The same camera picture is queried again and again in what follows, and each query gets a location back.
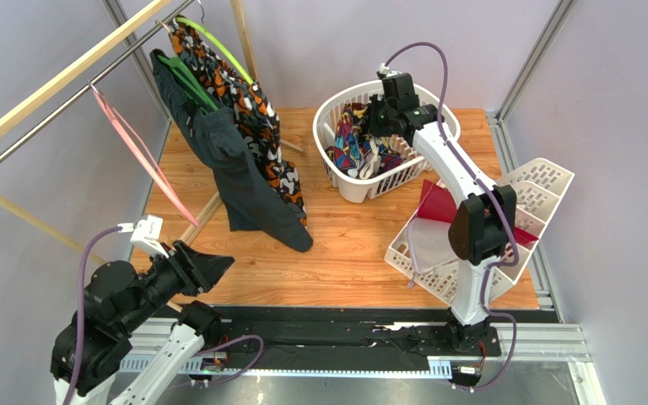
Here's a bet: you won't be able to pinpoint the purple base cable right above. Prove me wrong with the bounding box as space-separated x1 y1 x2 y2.
450 311 519 392

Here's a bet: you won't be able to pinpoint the dark grey shorts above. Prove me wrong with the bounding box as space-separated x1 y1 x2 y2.
149 49 313 252

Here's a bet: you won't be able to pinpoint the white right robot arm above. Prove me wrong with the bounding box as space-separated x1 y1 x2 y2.
365 70 517 330

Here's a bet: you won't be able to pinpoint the colourful comic print shorts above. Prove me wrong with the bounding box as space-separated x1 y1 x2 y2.
325 103 406 180

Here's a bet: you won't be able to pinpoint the white slotted cable duct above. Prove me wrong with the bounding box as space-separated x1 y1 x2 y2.
116 352 453 379

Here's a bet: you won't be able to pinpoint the aluminium frame post left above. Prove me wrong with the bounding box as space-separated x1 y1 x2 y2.
100 0 170 120

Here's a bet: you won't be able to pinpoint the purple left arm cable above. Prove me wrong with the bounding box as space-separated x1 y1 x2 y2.
62 224 126 405

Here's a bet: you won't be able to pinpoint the clear plastic sheet folder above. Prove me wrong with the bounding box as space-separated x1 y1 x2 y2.
406 217 458 276

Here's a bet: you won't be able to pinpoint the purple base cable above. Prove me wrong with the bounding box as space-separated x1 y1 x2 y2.
450 311 519 392
189 335 266 386

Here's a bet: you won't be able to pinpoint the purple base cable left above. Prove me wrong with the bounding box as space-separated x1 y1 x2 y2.
189 335 266 386

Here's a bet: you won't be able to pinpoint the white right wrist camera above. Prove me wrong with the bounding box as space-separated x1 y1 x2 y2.
376 62 402 80

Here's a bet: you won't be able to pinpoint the dark green clothes hanger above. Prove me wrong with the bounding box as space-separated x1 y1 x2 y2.
151 51 219 114

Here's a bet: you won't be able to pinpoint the aluminium frame post right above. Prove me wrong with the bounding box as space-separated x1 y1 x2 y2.
496 0 577 124

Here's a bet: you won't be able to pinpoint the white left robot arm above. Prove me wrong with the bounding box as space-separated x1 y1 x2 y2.
50 240 235 404

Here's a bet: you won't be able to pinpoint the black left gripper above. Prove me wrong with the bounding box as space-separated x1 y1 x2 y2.
119 237 235 332

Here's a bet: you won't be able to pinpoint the white tiered file organizer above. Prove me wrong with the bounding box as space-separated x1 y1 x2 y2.
384 158 575 305

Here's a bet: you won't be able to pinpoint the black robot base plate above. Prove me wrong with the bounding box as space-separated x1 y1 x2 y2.
204 306 502 370

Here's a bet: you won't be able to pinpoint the metal hanging rod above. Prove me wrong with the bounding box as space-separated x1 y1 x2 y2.
0 0 196 181

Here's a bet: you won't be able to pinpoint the pink clothes hanger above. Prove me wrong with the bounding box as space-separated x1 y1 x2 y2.
88 82 199 226

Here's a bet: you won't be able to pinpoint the white plastic laundry basket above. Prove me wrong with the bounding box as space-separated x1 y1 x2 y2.
312 80 432 203

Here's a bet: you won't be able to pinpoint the wooden clothes rack frame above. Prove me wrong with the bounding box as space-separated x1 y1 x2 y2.
0 0 308 313

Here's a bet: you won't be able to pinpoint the orange camouflage print shorts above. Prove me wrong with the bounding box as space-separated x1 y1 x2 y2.
171 20 307 226

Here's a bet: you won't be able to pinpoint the aluminium frame post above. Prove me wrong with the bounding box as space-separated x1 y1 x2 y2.
496 0 577 124
100 0 170 120

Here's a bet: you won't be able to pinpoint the red plastic folder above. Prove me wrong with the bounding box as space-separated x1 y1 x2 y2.
415 180 545 248

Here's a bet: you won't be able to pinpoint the light green clothes hanger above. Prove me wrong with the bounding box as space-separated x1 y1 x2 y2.
175 0 255 84

